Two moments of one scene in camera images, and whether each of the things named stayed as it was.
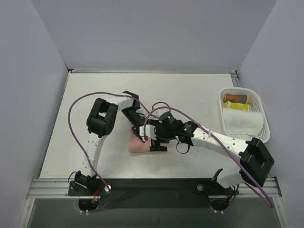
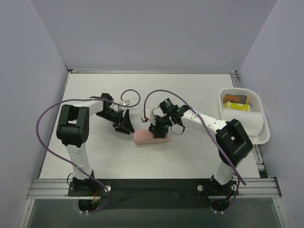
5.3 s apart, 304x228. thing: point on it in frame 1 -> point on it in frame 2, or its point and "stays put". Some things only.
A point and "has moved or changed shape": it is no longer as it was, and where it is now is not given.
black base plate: [154, 193] stays put
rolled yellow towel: [236, 106] stays put
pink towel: [136, 146] has moved or changed shape
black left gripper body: [138, 132] -> [122, 121]
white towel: [239, 122] stays put
